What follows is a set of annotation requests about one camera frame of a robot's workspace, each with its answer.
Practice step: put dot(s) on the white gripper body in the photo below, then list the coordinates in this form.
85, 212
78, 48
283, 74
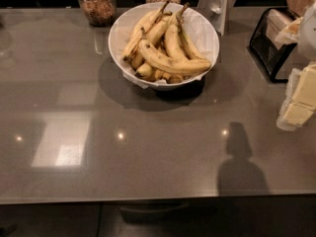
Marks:
308, 34

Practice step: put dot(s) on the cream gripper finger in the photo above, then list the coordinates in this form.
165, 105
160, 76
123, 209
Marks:
293, 116
301, 85

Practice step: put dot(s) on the curved yellow banana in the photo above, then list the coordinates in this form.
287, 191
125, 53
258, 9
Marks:
167, 64

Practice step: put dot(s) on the white stand behind bowl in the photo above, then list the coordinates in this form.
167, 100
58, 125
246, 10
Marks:
217, 12

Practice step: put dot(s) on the right thin yellow banana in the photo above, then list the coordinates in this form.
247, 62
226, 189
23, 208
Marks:
189, 46

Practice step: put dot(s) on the upright centre yellow banana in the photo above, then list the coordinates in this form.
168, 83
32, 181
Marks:
172, 40

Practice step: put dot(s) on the white ceramic bowl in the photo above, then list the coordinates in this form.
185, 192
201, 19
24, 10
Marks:
125, 27

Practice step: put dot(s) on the middle yellow banana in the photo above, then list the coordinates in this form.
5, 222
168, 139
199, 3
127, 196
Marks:
153, 35

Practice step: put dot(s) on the small lower yellow banana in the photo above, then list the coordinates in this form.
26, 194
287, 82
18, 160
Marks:
144, 71

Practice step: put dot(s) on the left long yellow banana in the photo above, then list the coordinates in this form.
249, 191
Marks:
145, 24

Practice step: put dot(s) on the glass jar with nuts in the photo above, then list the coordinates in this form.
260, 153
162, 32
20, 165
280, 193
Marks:
99, 13

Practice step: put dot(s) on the black wire basket holder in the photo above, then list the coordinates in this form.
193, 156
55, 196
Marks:
270, 54

